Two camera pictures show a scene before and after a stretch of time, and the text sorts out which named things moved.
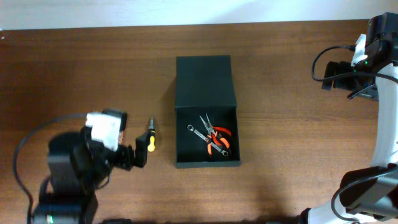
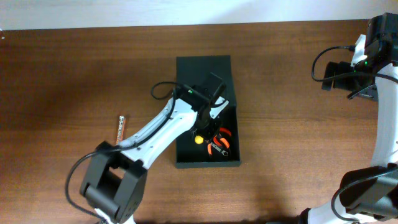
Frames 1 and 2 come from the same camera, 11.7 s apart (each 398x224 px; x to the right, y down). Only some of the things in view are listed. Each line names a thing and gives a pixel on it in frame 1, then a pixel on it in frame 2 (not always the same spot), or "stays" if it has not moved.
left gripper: x=143 y=152 → x=209 y=132
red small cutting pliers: x=222 y=129 stays
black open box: x=204 y=84 stays
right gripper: x=341 y=83 stays
